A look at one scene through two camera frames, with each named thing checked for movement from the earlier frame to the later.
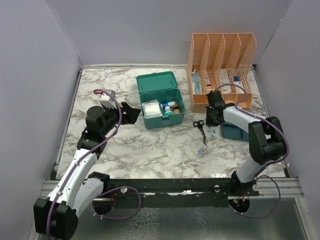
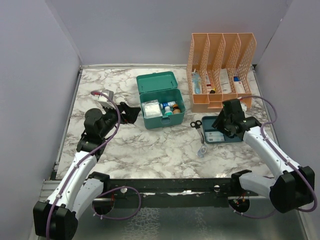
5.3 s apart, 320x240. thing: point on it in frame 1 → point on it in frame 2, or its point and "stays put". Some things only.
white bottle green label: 167,111 stays put
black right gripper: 208,121 → 218,123
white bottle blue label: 167,104 stays put
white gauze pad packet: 151,109 stays put
